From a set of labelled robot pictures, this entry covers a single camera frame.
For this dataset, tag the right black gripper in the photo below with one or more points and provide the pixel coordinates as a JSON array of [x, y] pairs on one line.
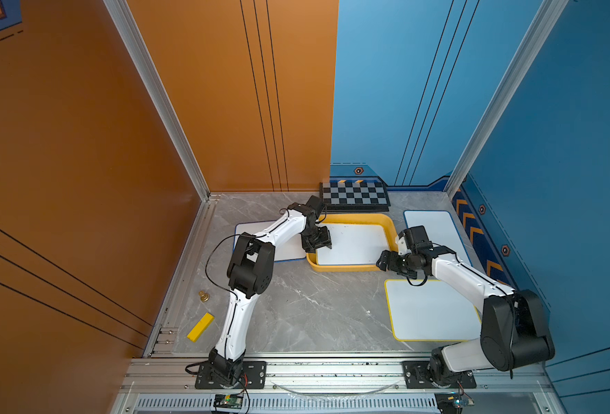
[[391, 263]]

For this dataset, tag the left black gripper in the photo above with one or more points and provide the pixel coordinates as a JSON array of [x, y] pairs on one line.
[[325, 241]]

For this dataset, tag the yellow-framed whiteboard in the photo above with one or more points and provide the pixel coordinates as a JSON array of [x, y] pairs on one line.
[[434, 312], [353, 245]]

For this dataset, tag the yellow plastic storage box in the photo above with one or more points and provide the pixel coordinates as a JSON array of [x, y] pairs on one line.
[[359, 218]]

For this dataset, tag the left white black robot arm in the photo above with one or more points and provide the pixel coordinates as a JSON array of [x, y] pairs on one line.
[[250, 272]]

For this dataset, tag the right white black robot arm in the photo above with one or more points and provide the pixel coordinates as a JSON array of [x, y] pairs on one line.
[[514, 330]]

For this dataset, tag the right blue-framed whiteboard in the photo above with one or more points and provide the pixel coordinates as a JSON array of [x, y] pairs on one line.
[[440, 228]]

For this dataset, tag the black grey checkerboard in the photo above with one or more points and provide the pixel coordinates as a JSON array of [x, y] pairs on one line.
[[355, 195]]

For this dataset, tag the small brass knob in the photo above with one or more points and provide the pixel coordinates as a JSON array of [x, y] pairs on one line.
[[204, 297]]

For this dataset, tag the yellow rectangular block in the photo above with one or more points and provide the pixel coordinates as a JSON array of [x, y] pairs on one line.
[[200, 327]]

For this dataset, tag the right green circuit board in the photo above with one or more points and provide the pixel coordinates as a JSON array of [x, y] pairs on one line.
[[453, 403]]

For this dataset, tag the green circuit board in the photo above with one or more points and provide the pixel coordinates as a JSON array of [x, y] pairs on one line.
[[453, 403], [228, 402]]

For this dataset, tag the left green circuit board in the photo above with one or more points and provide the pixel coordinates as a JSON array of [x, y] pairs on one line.
[[228, 402]]

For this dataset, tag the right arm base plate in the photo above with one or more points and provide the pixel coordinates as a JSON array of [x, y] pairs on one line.
[[418, 376]]

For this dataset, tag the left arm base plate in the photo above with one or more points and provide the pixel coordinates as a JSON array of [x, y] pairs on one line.
[[252, 377]]

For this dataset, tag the aluminium front rail frame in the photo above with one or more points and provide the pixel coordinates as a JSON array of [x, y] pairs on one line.
[[329, 383]]

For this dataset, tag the left aluminium corner post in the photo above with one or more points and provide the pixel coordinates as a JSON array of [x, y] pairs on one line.
[[129, 32]]

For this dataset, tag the aluminium corner post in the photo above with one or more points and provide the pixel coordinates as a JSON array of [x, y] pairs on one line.
[[129, 32], [535, 37]]

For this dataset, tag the right aluminium corner post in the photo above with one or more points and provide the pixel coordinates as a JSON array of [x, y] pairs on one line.
[[535, 37]]

